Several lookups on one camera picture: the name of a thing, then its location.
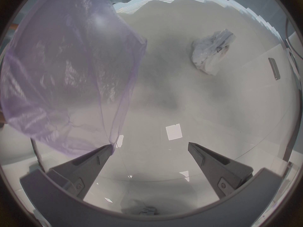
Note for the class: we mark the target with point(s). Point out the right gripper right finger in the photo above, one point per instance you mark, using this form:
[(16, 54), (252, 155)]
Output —
[(220, 171)]

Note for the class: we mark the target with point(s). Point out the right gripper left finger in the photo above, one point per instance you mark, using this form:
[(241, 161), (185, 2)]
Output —
[(82, 171)]

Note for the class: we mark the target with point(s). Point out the purple plastic bag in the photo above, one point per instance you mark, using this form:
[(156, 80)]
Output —
[(71, 67)]

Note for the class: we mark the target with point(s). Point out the crumpled white printed wrapper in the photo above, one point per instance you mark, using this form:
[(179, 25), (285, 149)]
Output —
[(210, 53)]

